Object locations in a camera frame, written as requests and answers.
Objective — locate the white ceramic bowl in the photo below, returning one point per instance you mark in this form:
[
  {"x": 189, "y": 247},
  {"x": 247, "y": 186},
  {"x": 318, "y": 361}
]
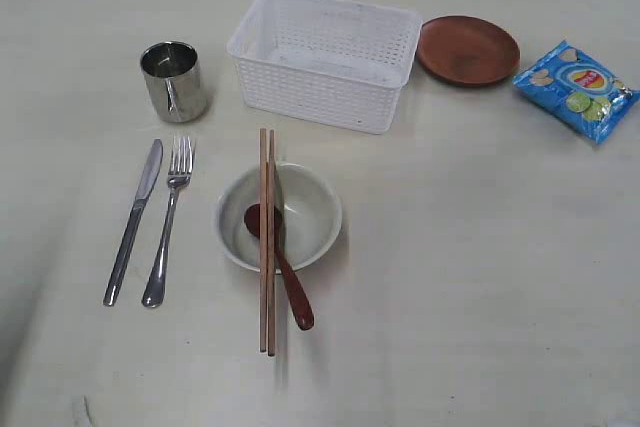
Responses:
[{"x": 312, "y": 216}]

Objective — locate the wooden chopstick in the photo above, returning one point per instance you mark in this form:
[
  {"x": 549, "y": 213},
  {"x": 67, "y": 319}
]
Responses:
[
  {"x": 271, "y": 330},
  {"x": 263, "y": 239}
]

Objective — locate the dark wooden spoon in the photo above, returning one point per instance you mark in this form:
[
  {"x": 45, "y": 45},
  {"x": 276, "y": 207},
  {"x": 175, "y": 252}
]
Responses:
[{"x": 297, "y": 297}]

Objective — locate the silver fork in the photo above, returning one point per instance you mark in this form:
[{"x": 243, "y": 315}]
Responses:
[{"x": 179, "y": 176}]

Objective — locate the silver table knife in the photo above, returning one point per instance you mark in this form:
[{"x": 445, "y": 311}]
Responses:
[{"x": 145, "y": 187}]

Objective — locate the stainless steel cup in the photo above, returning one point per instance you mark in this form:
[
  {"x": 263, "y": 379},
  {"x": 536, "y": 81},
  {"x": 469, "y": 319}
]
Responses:
[{"x": 172, "y": 76}]

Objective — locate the brown wooden plate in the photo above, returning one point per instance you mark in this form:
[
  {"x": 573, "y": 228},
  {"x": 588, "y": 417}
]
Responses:
[{"x": 467, "y": 51}]

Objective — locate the blue chips snack bag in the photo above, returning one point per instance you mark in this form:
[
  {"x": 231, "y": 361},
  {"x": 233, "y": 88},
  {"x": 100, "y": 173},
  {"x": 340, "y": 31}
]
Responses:
[{"x": 578, "y": 90}]

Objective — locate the white perforated plastic basket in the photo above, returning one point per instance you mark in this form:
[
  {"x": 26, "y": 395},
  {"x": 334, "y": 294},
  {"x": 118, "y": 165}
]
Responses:
[{"x": 335, "y": 62}]

